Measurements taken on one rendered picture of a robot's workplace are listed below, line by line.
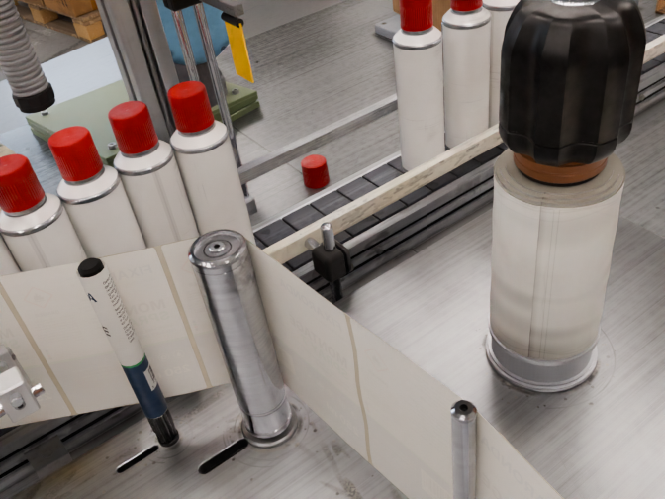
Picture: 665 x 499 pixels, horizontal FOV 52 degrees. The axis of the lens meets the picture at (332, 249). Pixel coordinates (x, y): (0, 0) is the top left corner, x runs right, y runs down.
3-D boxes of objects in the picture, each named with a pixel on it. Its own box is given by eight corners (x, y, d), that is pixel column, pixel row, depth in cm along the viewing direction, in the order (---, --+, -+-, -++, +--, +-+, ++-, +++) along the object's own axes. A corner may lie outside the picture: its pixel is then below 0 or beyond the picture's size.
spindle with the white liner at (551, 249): (546, 413, 53) (590, 42, 34) (463, 349, 59) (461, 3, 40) (619, 353, 56) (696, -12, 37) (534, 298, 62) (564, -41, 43)
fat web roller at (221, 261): (260, 459, 53) (201, 279, 41) (232, 423, 56) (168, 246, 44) (309, 427, 54) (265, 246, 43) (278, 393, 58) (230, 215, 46)
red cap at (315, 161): (328, 188, 89) (324, 166, 87) (302, 189, 90) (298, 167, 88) (331, 173, 92) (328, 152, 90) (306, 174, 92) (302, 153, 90)
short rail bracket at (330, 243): (337, 330, 69) (322, 238, 62) (321, 314, 71) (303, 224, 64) (362, 314, 71) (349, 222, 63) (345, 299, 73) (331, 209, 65)
